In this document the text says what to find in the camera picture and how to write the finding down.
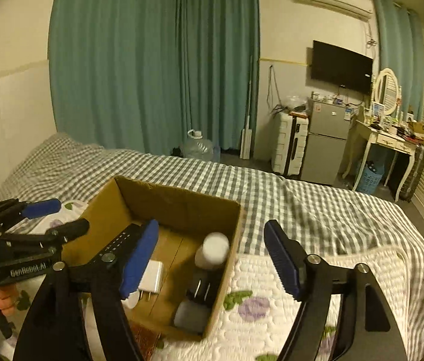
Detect open cardboard box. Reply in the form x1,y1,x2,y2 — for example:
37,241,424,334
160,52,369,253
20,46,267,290
62,176,244,342

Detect oval vanity mirror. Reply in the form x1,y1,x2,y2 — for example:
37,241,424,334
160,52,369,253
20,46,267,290
371,68,401,116

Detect white dressing table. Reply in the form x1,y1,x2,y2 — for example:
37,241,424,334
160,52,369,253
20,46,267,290
341,121,416,202

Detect black remote control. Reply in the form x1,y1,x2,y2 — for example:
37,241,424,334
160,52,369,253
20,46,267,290
90,223,143,263

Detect black wall television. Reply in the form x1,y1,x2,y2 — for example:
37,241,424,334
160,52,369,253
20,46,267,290
310,40,373,95

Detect hanging black cables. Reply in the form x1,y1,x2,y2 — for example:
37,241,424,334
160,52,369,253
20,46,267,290
265,63,292,118

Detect red capped white bottle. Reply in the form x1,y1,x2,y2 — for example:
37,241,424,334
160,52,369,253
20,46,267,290
121,290,141,310

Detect grey checkered bed sheet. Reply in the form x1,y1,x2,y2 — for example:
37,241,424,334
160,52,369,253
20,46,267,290
0,134,424,360

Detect white suitcase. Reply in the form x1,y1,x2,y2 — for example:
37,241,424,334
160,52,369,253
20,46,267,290
271,112,309,177

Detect green curtain far window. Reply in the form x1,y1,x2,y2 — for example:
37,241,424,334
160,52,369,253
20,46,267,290
373,0,424,121

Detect clear water jug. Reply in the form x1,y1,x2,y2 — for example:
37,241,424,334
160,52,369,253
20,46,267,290
180,129,220,162

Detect white plastic bottle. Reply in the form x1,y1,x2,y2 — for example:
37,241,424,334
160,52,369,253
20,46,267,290
195,232,230,270

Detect left hand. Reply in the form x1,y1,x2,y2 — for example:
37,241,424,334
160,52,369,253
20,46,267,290
0,284,19,316

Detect white flat mop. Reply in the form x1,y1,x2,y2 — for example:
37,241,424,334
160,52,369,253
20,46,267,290
239,57,253,160

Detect green curtain left wall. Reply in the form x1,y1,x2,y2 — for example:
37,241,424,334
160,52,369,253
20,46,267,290
48,0,260,154

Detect white floral quilt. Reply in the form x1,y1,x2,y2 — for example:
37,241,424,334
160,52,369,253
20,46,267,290
32,201,410,360

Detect dark checkered suitcase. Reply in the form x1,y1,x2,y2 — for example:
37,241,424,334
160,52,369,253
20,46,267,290
399,144,424,202

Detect black power adapter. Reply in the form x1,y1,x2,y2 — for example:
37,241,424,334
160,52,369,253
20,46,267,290
186,270,222,307

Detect light blue earbuds case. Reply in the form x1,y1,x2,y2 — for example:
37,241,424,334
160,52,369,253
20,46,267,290
174,300,211,334

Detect white charger plug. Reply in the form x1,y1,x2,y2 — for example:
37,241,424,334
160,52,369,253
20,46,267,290
138,260,165,298

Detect silver mini fridge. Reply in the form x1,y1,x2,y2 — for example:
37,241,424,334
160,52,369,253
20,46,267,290
301,100,350,185

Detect blue laundry basket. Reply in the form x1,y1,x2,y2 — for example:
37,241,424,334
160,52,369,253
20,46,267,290
356,161,385,195

